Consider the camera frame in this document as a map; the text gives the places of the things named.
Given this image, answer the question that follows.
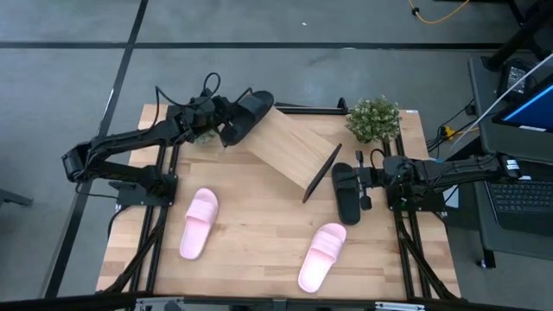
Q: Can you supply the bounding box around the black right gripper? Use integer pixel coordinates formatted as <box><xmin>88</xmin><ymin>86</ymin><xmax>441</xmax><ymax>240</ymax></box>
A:
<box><xmin>355</xmin><ymin>149</ymin><xmax>392</xmax><ymax>212</ymax></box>

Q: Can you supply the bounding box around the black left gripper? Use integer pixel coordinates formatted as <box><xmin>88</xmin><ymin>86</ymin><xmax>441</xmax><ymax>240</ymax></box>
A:
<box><xmin>186</xmin><ymin>95</ymin><xmax>238</xmax><ymax>131</ymax></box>

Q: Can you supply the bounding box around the black slide sandal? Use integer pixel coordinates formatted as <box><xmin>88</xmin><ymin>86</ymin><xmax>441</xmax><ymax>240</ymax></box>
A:
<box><xmin>331</xmin><ymin>162</ymin><xmax>362</xmax><ymax>226</ymax></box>
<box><xmin>219</xmin><ymin>90</ymin><xmax>276</xmax><ymax>148</ymax></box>

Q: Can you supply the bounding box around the pink slide sandal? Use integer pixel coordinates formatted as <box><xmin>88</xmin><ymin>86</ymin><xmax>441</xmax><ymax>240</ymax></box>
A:
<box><xmin>297</xmin><ymin>222</ymin><xmax>347</xmax><ymax>295</ymax></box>
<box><xmin>179</xmin><ymin>187</ymin><xmax>220</xmax><ymax>261</ymax></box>

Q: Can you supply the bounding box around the small green potted plant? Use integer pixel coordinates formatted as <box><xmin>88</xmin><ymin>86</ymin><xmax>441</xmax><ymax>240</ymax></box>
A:
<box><xmin>193</xmin><ymin>129</ymin><xmax>217</xmax><ymax>146</ymax></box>

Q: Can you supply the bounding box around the potted plant with white flowers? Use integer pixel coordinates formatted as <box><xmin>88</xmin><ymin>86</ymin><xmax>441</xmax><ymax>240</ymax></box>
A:
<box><xmin>345</xmin><ymin>95</ymin><xmax>402</xmax><ymax>144</ymax></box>

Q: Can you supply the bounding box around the white paper sheet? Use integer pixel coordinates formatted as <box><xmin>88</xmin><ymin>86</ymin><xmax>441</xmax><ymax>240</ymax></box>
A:
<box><xmin>443</xmin><ymin>185</ymin><xmax>460</xmax><ymax>209</ymax></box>

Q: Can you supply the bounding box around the grey equipment cart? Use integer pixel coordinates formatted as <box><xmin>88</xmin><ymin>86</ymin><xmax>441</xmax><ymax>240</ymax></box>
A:
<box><xmin>468</xmin><ymin>55</ymin><xmax>553</xmax><ymax>269</ymax></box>

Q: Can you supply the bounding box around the black laptop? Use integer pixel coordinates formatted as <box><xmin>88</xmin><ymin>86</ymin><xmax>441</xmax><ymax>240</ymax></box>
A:
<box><xmin>483</xmin><ymin>176</ymin><xmax>553</xmax><ymax>237</ymax></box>

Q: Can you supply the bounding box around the black power brick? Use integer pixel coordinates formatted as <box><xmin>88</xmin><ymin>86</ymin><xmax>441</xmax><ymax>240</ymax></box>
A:
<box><xmin>496</xmin><ymin>58</ymin><xmax>541</xmax><ymax>101</ymax></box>

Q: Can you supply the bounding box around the monitor with blue screen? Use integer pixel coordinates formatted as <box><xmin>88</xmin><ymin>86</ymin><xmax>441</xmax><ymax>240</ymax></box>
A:
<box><xmin>492</xmin><ymin>73</ymin><xmax>553</xmax><ymax>135</ymax></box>

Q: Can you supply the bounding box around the black desk leg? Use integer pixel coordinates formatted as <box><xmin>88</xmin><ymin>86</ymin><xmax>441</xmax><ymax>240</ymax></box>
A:
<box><xmin>481</xmin><ymin>0</ymin><xmax>553</xmax><ymax>73</ymax></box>

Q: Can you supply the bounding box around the grey chair base leg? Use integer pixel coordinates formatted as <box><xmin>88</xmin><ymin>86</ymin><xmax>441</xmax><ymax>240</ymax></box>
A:
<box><xmin>0</xmin><ymin>188</ymin><xmax>35</xmax><ymax>208</ymax></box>

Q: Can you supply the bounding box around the black crossbar with silver brackets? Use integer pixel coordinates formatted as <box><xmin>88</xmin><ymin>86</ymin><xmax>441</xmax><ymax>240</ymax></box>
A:
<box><xmin>0</xmin><ymin>292</ymin><xmax>553</xmax><ymax>311</ymax></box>

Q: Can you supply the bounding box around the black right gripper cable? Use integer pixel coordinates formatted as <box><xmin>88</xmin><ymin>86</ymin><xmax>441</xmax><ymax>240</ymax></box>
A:
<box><xmin>370</xmin><ymin>148</ymin><xmax>386</xmax><ymax>170</ymax></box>

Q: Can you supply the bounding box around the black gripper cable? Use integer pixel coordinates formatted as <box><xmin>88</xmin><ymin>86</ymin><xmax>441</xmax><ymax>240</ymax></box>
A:
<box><xmin>370</xmin><ymin>148</ymin><xmax>386</xmax><ymax>170</ymax></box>
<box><xmin>153</xmin><ymin>72</ymin><xmax>222</xmax><ymax>127</ymax></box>

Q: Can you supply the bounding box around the wooden shelf with black frame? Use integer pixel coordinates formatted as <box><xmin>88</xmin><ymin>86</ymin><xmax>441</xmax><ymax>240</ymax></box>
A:
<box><xmin>235</xmin><ymin>87</ymin><xmax>344</xmax><ymax>205</ymax></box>

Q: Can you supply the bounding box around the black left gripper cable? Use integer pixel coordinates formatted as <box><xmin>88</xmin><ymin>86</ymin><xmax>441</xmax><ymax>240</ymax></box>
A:
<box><xmin>153</xmin><ymin>72</ymin><xmax>222</xmax><ymax>127</ymax></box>

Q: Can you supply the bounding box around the black aluminium rig frame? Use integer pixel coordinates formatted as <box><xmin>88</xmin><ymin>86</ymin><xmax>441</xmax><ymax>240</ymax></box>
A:
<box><xmin>101</xmin><ymin>97</ymin><xmax>461</xmax><ymax>303</ymax></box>

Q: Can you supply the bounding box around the yellow cable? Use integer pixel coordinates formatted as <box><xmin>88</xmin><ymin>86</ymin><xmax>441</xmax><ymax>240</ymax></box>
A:
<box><xmin>440</xmin><ymin>124</ymin><xmax>480</xmax><ymax>140</ymax></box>
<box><xmin>408</xmin><ymin>0</ymin><xmax>472</xmax><ymax>25</ymax></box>

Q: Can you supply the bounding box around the white cable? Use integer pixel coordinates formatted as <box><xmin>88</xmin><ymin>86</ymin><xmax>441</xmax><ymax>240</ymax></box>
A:
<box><xmin>448</xmin><ymin>51</ymin><xmax>553</xmax><ymax>150</ymax></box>

